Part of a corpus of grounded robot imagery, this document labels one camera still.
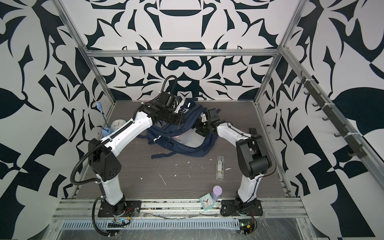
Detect black tv remote control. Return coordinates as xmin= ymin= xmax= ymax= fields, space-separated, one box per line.
xmin=249 ymin=128 xmax=258 ymax=135

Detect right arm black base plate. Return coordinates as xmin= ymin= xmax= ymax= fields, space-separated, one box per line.
xmin=220 ymin=199 xmax=264 ymax=217

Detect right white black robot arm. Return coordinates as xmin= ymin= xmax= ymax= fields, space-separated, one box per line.
xmin=196 ymin=108 xmax=273 ymax=210

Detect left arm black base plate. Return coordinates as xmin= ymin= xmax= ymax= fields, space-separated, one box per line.
xmin=97 ymin=200 xmax=142 ymax=218

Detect light blue round wall clock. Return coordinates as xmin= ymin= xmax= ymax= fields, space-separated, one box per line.
xmin=110 ymin=119 xmax=127 ymax=132

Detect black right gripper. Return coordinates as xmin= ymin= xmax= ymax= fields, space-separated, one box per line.
xmin=187 ymin=118 xmax=212 ymax=137

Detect right circuit board green light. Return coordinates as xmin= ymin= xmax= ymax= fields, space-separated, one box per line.
xmin=240 ymin=218 xmax=257 ymax=235

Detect purple lidded small bottle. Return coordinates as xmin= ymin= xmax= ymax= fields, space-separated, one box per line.
xmin=211 ymin=185 xmax=223 ymax=201

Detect clear plastic ruler case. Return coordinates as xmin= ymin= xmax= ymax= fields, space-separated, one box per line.
xmin=216 ymin=156 xmax=225 ymax=181

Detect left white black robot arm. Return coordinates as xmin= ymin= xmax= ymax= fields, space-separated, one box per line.
xmin=70 ymin=92 xmax=186 ymax=215

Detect white perforated cable tray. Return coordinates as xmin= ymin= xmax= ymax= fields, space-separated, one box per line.
xmin=61 ymin=218 xmax=241 ymax=231

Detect left small circuit board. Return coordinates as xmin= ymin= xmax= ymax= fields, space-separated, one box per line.
xmin=107 ymin=218 xmax=131 ymax=229

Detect small green alarm clock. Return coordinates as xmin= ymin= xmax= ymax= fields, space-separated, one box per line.
xmin=199 ymin=193 xmax=215 ymax=211

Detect navy blue student backpack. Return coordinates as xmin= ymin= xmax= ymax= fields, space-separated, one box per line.
xmin=138 ymin=99 xmax=218 ymax=159

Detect wall mounted hook rail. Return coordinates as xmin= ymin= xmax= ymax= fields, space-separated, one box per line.
xmin=298 ymin=76 xmax=368 ymax=159

